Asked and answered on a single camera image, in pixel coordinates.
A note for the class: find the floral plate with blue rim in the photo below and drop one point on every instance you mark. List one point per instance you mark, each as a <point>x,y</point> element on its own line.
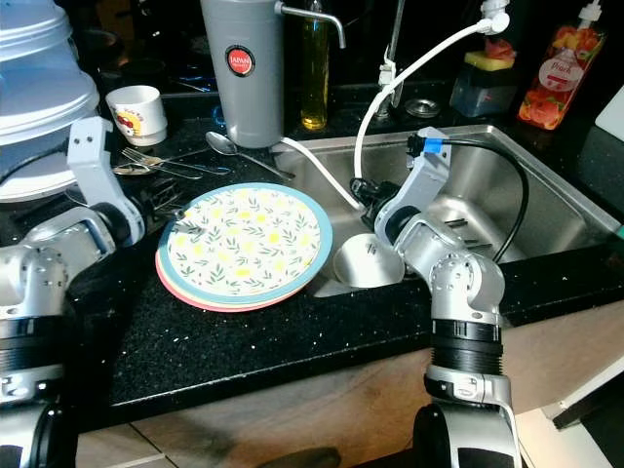
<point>244,239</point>

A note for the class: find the plate with pink rim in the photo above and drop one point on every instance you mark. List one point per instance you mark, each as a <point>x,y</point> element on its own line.
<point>219,307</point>

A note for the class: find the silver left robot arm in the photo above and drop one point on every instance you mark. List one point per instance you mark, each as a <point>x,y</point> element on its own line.
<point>39,302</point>

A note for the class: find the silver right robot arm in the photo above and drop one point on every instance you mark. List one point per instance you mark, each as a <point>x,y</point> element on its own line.
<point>468,312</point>

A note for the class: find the steel fork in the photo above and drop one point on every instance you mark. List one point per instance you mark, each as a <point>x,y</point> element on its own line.
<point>175,164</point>

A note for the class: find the white printed cup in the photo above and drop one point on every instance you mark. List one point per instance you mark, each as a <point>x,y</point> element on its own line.
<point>138,112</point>

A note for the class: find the steel spoon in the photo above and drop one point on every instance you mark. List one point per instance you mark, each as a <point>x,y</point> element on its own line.
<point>244,153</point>

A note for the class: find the round steel sink strainer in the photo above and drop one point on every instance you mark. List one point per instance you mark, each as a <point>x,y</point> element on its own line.
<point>422,107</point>

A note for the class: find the yellow oil bottle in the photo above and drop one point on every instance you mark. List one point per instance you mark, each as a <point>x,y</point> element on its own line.
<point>314,93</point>

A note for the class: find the translucent white plastic container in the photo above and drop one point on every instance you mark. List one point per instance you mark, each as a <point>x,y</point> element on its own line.
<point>39,117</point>
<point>29,29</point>

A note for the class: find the stainless steel sink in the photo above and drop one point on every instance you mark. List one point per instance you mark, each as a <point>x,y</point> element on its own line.
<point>526,195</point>

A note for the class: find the chrome sink faucet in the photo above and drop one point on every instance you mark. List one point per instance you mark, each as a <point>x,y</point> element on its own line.
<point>392,49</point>

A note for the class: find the grey water filter canister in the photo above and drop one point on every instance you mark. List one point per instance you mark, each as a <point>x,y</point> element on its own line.
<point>249,88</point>

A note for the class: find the dark sponge holder with sponge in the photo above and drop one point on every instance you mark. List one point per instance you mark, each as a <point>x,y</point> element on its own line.
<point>483,86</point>

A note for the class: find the red peach soap bottle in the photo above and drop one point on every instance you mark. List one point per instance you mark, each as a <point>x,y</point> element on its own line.
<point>556,83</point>

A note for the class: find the white board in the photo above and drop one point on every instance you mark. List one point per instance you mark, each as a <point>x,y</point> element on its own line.
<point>612,112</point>

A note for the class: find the dark cabinet door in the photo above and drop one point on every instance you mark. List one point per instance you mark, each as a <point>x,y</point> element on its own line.
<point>595,400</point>

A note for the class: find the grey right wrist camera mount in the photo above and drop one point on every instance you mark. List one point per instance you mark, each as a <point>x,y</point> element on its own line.
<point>419,175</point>

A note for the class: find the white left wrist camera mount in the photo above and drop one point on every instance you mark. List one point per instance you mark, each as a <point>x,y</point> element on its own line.
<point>102,175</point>

